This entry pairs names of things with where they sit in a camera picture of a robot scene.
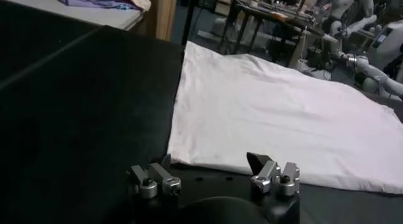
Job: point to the black leather table cover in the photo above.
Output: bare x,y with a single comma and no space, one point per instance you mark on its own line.
94,118
31,39

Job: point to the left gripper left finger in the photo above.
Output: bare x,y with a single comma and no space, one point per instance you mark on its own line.
159,173

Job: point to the white-legged desk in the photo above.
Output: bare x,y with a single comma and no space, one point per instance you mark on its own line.
297,49

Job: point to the black metal desk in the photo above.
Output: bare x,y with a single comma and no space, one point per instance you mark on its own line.
239,27

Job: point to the white side table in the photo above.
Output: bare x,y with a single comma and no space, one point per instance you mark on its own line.
78,13

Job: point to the white printed t-shirt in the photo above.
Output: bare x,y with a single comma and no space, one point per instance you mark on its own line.
267,118

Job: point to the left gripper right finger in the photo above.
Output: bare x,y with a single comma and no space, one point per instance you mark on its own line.
267,171

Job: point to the white round-headed humanoid robot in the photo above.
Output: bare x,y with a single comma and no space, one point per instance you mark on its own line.
343,5

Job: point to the wooden partition panel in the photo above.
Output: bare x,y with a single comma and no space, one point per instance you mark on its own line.
160,14

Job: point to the purple folded shirt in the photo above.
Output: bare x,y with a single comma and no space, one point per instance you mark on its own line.
94,2

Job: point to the white robot with outstretched arm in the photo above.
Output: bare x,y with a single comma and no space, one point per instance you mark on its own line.
371,69

